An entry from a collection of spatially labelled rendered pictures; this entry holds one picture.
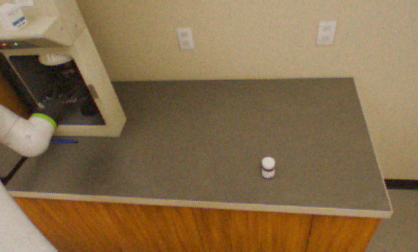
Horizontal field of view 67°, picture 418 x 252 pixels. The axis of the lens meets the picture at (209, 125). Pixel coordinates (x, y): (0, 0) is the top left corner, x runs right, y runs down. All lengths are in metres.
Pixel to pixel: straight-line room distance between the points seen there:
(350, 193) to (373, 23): 0.73
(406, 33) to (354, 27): 0.22
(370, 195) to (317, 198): 0.17
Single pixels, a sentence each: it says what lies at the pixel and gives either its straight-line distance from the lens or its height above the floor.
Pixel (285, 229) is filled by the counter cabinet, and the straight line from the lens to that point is 1.34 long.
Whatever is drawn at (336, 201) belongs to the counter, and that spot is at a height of 0.94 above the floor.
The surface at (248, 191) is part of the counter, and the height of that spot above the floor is 0.94.
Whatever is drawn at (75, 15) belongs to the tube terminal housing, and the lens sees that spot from 1.22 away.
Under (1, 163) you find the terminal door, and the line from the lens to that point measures 1.43.
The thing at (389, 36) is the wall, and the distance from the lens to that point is 1.60.
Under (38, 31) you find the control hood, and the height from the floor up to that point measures 1.51.
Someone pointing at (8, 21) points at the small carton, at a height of 1.54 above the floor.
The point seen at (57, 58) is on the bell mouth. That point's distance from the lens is 1.30.
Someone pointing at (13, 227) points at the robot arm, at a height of 1.47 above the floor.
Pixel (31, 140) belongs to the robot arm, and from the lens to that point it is 1.17.
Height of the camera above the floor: 1.91
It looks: 45 degrees down
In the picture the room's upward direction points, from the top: 10 degrees counter-clockwise
